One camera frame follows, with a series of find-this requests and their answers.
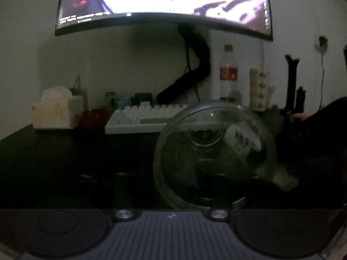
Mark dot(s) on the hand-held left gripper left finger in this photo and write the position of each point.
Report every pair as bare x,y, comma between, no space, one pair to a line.
122,189

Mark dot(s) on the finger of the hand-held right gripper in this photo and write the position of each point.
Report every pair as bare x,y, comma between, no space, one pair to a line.
268,159

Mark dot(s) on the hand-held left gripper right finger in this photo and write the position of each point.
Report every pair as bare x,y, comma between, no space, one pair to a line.
206,187

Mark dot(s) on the white paper sheet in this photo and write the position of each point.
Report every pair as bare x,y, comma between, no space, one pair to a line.
241,138

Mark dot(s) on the clear plastic container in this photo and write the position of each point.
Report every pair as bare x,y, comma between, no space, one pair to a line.
173,151

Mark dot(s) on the pink snack packet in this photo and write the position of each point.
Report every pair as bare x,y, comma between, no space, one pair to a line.
298,117

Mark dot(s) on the small black bottle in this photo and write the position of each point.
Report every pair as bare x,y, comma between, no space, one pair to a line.
300,100

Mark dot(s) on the black forked stand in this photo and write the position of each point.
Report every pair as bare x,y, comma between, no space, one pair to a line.
291,86

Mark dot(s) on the patterned paper cup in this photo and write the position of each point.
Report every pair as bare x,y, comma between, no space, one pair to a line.
260,89

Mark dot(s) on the white and blue keyboard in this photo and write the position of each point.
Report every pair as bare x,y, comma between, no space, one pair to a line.
135,116

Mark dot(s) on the red cup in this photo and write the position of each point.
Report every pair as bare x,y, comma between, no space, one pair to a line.
95,119

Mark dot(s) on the blue jar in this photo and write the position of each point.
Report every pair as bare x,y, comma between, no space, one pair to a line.
122,102

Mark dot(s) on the beige tissue box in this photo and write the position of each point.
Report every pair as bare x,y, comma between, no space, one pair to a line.
54,111

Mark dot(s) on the wall socket with plug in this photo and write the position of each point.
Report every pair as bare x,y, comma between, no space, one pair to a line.
322,43

